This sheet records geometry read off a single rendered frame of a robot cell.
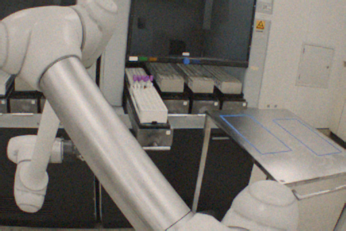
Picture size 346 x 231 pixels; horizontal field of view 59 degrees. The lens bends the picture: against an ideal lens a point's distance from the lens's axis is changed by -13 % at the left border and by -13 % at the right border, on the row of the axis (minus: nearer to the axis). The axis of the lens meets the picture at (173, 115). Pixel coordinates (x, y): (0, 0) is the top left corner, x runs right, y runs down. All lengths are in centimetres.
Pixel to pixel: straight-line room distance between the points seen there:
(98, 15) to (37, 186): 57
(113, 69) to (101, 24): 84
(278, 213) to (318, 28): 286
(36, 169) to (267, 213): 68
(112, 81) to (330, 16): 243
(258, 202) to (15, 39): 56
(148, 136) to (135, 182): 74
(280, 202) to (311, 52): 280
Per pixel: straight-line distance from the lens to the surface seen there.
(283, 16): 315
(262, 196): 68
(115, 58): 160
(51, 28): 69
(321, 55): 349
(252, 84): 183
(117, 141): 59
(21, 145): 121
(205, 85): 172
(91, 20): 78
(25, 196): 111
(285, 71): 328
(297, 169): 116
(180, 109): 163
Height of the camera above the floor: 134
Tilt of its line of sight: 22 degrees down
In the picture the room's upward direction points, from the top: 6 degrees clockwise
